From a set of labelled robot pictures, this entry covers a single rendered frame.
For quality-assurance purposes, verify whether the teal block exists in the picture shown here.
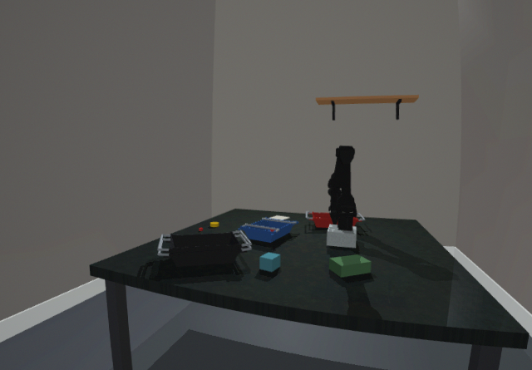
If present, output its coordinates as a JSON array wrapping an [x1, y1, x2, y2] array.
[[259, 253, 281, 272]]

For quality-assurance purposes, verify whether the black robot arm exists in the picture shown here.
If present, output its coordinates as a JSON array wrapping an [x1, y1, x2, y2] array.
[[328, 146, 357, 231]]

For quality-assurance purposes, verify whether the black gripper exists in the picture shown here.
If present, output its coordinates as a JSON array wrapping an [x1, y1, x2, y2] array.
[[328, 200, 340, 224]]

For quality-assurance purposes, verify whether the green rectangular block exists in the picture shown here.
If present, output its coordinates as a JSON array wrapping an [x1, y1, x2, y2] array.
[[329, 254, 372, 278]]

